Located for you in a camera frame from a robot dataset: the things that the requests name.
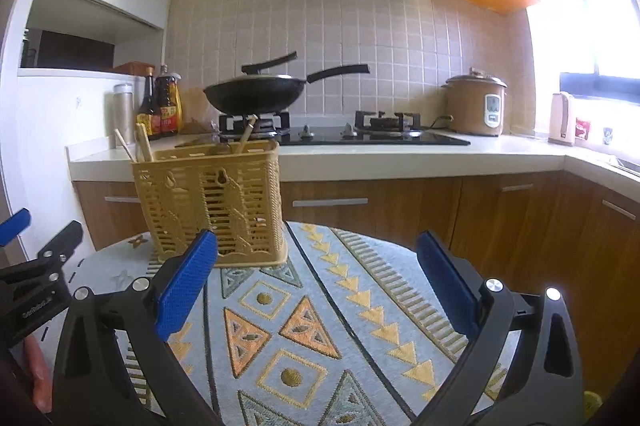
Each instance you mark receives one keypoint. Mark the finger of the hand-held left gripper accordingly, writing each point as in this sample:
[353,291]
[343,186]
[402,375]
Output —
[15,226]
[65,240]

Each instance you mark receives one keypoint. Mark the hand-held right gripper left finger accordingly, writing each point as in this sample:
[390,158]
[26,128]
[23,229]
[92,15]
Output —
[185,286]

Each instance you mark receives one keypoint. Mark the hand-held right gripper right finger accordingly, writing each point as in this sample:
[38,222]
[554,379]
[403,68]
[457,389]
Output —
[445,286]

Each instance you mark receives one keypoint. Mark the yellow plastic cutlery basket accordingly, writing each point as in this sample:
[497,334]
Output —
[200,206]

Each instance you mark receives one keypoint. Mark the person's left hand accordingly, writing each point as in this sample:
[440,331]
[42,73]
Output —
[40,376]

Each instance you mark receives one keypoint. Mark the wooden base cabinet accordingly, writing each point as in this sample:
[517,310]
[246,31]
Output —
[410,216]

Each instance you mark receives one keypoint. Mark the patterned woven mat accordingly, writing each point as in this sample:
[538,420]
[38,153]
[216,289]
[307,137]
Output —
[320,331]

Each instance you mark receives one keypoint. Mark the steel thermos flask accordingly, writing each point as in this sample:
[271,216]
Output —
[123,115]

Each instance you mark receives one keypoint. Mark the yellow label sauce bottle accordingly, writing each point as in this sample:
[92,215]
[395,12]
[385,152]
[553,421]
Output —
[169,110]

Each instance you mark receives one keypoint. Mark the brown rice cooker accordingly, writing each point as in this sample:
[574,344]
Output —
[475,105]

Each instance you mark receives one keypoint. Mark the brown wooden box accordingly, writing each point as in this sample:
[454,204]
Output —
[134,67]

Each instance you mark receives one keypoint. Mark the black glass gas stove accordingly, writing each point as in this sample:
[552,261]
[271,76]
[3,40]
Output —
[330,136]

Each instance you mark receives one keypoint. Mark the white electric kettle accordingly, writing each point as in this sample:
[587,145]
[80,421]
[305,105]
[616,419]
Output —
[561,120]

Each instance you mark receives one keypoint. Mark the black wok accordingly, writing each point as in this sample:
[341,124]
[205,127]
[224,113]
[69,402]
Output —
[255,95]

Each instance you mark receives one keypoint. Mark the red and white mug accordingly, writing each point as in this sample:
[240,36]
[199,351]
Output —
[583,129]

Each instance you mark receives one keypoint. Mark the white printed cup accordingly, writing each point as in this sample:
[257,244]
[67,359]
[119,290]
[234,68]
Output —
[608,135]

